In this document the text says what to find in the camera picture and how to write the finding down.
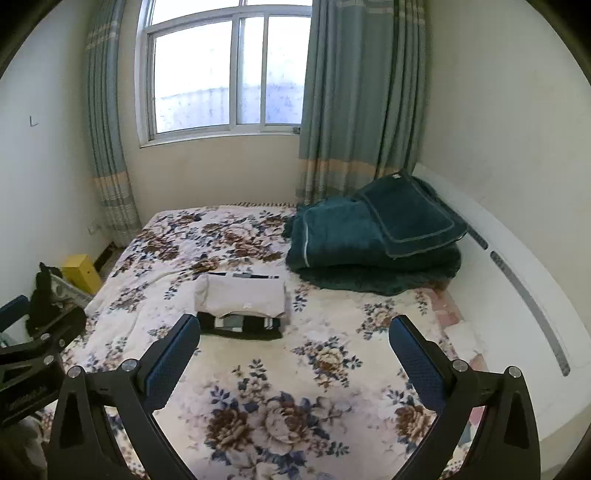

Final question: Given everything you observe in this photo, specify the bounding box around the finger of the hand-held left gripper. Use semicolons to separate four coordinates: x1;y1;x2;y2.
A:
0;295;29;334
0;307;88;371

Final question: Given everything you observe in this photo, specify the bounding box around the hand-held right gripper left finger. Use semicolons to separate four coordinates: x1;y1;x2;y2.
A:
46;314;201;480

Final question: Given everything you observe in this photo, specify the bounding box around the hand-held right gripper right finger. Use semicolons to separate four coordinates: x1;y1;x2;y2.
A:
389;315;542;480

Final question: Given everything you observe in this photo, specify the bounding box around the beige long-sleeve shirt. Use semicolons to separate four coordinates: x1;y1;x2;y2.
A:
193;273;289;320

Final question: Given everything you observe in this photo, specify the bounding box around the black cloth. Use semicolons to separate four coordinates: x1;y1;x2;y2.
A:
25;262;65;333

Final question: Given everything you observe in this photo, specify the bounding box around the white plastic rack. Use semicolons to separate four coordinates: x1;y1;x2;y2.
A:
51;274;93;309

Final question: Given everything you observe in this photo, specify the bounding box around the white folded cloth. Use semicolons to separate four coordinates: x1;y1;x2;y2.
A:
443;320;485;358

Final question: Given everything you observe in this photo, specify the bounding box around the yellow box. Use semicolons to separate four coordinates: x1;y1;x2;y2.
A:
61;254;103;296

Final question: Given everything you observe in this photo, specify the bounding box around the pink checked bed sheet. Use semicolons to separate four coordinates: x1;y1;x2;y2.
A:
429;286;492;444

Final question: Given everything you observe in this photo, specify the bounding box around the dark striped folded garment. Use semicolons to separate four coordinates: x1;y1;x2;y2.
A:
198;271;284;342

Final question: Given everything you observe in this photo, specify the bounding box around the white bed headboard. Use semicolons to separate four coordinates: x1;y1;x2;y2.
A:
413;161;580;446

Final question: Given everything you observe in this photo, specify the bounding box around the floral blanket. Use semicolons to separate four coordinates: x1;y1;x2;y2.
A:
39;203;485;480

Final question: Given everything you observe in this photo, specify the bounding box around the teal folded quilt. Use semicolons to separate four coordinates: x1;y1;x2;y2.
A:
284;194;462;297

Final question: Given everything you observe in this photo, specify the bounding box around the teal pillow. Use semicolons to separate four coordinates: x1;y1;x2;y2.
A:
353;170;469;259

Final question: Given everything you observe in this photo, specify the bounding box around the narrow teal striped curtain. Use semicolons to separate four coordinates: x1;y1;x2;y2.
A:
85;0;141;247

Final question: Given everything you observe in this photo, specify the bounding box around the wide teal striped curtain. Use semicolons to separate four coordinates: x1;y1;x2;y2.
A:
295;0;428;206

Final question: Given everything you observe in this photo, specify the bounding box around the white-framed window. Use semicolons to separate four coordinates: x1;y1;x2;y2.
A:
134;0;315;148

